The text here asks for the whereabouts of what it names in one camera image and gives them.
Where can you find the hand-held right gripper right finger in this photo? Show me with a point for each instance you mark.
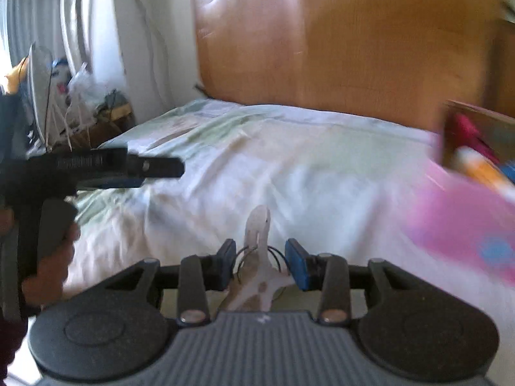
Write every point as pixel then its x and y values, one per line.
pixel 299 266

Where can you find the pink biscuit tin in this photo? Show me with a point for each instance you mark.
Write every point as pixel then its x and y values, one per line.
pixel 454 217

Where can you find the white curtain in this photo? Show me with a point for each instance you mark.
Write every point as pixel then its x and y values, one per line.
pixel 60 8

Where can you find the white capped orange label bottle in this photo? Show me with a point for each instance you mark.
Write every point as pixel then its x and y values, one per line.
pixel 481 167

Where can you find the white plastic bag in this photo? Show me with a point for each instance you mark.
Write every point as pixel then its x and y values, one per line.
pixel 82 84

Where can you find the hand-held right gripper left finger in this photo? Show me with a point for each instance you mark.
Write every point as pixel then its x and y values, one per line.
pixel 225 265

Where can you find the pale green bedsheet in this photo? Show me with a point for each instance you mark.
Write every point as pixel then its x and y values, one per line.
pixel 261 169

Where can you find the wooden headboard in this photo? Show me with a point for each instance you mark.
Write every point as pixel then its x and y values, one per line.
pixel 342 36

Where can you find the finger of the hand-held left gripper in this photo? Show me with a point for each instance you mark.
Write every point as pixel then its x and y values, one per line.
pixel 159 167

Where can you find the person's left hand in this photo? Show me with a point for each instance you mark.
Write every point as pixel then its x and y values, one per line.
pixel 52 261

